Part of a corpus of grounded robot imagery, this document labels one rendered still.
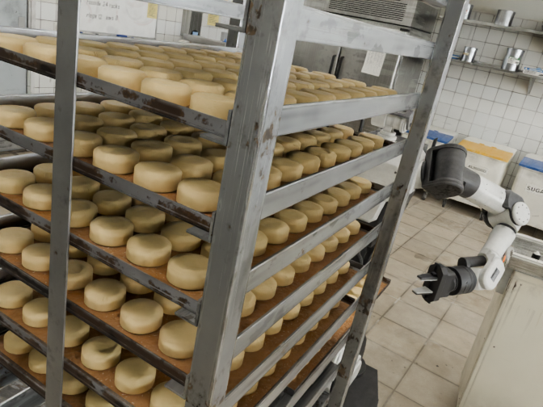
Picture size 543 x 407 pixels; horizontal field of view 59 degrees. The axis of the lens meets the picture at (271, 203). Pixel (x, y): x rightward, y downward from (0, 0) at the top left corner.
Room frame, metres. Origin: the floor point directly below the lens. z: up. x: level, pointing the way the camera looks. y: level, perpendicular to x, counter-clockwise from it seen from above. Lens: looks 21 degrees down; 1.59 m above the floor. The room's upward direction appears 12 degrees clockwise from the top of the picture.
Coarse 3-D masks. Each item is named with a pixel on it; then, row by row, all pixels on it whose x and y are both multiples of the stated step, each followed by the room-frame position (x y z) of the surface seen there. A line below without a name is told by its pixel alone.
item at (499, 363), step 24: (528, 288) 1.78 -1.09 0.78; (504, 312) 1.80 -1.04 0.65; (528, 312) 1.77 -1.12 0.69; (480, 336) 1.98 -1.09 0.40; (504, 336) 1.79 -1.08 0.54; (528, 336) 1.76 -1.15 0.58; (480, 360) 1.81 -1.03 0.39; (504, 360) 1.78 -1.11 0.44; (528, 360) 1.75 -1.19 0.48; (480, 384) 1.79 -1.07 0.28; (504, 384) 1.76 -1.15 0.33; (528, 384) 1.73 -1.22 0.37
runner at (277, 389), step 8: (352, 304) 0.90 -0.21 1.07; (344, 312) 0.86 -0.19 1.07; (352, 312) 0.91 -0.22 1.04; (344, 320) 0.87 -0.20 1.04; (336, 328) 0.83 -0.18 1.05; (328, 336) 0.79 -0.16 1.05; (320, 344) 0.76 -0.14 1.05; (312, 352) 0.73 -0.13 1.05; (304, 360) 0.70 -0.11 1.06; (296, 368) 0.67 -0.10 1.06; (288, 376) 0.65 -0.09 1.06; (280, 384) 0.62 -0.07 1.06; (272, 392) 0.60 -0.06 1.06; (280, 392) 0.63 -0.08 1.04; (264, 400) 0.58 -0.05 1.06; (272, 400) 0.60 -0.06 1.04
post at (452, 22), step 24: (456, 0) 0.92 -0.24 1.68; (456, 24) 0.92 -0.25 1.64; (432, 72) 0.93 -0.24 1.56; (432, 96) 0.92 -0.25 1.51; (408, 144) 0.93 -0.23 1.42; (408, 168) 0.92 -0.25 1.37; (408, 192) 0.93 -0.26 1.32; (384, 216) 0.93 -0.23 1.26; (384, 240) 0.92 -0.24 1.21; (384, 264) 0.92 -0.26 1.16; (360, 312) 0.93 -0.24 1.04; (360, 336) 0.92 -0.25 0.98; (336, 384) 0.93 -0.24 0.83
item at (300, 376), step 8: (352, 320) 1.02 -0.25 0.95; (344, 328) 0.98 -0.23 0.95; (336, 336) 0.94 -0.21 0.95; (328, 344) 0.90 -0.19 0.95; (320, 352) 0.87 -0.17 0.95; (312, 360) 0.84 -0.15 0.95; (320, 360) 0.84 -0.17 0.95; (304, 368) 0.81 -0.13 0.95; (312, 368) 0.81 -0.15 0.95; (304, 376) 0.78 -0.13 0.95; (288, 384) 0.75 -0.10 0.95; (296, 384) 0.75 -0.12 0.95
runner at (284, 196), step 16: (400, 144) 0.90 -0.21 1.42; (352, 160) 0.68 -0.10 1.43; (368, 160) 0.75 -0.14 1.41; (384, 160) 0.83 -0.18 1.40; (320, 176) 0.58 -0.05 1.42; (336, 176) 0.63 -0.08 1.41; (352, 176) 0.70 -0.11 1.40; (272, 192) 0.48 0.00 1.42; (288, 192) 0.51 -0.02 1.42; (304, 192) 0.55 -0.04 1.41; (272, 208) 0.48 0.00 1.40; (208, 240) 0.39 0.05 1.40
